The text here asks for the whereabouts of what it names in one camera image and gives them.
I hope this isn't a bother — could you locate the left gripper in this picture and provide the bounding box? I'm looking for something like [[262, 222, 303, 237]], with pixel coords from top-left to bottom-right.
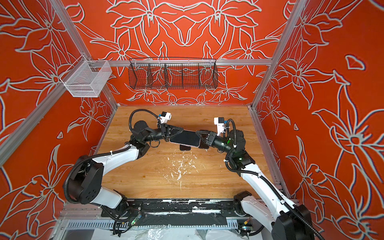
[[143, 125, 183, 144]]

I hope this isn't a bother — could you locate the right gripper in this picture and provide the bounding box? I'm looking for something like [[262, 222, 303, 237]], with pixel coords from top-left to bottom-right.
[[195, 132, 236, 158]]

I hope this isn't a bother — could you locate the purple phone case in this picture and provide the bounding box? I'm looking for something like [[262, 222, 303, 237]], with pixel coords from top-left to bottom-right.
[[169, 130, 201, 148]]

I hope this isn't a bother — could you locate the dark phone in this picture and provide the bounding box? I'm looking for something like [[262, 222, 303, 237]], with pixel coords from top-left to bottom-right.
[[196, 130, 210, 150]]

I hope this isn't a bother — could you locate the black phone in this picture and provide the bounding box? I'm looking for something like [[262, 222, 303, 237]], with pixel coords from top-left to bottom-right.
[[180, 145, 192, 152]]

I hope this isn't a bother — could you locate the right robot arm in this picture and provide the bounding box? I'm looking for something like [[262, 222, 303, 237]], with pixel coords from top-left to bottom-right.
[[197, 130, 323, 240]]

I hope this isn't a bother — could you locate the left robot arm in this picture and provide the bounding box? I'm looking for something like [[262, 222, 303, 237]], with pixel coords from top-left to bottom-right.
[[63, 121, 184, 209]]

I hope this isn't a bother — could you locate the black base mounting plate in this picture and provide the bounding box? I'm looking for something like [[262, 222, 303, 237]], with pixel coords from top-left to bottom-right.
[[98, 199, 250, 219]]

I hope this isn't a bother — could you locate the clear plastic bin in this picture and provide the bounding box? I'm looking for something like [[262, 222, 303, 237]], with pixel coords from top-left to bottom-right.
[[60, 60, 112, 98]]

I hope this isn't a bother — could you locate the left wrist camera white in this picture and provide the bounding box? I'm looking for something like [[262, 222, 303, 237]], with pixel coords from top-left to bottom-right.
[[158, 112, 172, 124]]

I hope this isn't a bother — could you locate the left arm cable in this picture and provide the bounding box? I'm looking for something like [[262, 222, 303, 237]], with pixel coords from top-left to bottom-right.
[[128, 108, 160, 133]]

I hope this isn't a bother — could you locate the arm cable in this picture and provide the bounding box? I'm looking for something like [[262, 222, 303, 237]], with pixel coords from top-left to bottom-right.
[[223, 118, 326, 240], [128, 108, 160, 133]]

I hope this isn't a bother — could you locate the black wire basket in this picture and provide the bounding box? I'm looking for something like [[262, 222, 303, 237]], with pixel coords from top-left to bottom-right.
[[128, 58, 219, 90]]

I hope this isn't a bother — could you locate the white cable duct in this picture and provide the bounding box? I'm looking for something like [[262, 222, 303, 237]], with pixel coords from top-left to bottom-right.
[[65, 219, 239, 230]]

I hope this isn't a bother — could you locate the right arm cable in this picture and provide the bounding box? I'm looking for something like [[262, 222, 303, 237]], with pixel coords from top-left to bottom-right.
[[223, 118, 326, 240]]

